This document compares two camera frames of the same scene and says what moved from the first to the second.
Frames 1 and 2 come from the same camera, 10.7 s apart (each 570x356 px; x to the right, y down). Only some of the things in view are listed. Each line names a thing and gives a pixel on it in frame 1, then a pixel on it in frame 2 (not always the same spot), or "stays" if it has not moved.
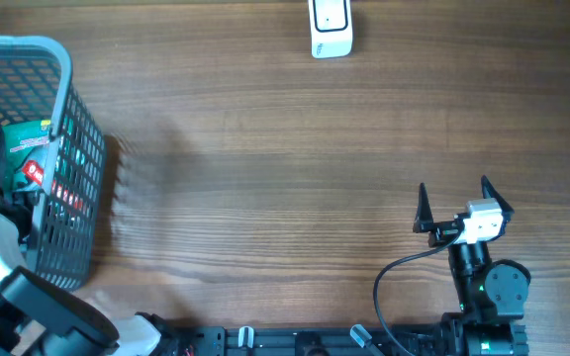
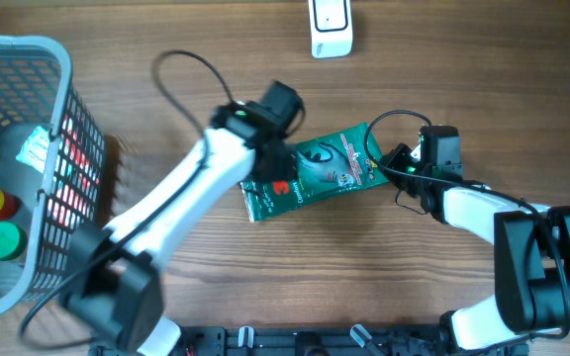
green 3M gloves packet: [20, 154] → [328, 164]
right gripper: [442, 231] → [395, 160]
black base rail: [470, 339] stays
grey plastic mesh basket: [19, 78] stays
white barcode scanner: [331, 29] stays
